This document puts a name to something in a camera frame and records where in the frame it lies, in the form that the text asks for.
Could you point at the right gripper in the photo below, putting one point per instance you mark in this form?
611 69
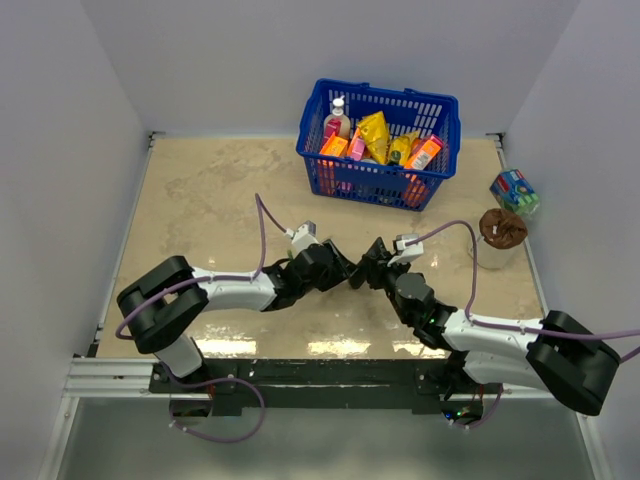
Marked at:
377 267

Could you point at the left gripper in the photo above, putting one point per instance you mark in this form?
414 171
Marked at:
337 273

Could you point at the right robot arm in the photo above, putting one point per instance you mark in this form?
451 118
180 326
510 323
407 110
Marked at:
555 354

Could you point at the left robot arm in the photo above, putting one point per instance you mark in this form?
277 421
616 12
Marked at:
159 307

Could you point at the blue plastic basket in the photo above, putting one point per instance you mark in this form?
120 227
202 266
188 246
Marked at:
365 180

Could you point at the orange pink box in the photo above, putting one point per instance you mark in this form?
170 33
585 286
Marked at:
335 146

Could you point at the yellow green bag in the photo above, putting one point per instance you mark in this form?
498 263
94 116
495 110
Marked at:
401 147

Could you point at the orange carton box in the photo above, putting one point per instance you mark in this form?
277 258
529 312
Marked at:
424 152

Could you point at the yellow snack bag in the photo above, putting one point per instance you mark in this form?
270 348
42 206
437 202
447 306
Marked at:
375 132

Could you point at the brown lidded white cup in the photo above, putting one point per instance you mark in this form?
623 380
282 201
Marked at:
498 234

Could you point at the white pump bottle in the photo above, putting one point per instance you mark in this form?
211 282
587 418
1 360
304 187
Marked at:
337 121

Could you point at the blue green sponge pack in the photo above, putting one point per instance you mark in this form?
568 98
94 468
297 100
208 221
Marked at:
514 193

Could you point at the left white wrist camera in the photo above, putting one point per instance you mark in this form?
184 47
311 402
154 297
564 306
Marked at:
302 237

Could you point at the black base frame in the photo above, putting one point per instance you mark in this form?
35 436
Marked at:
421 386

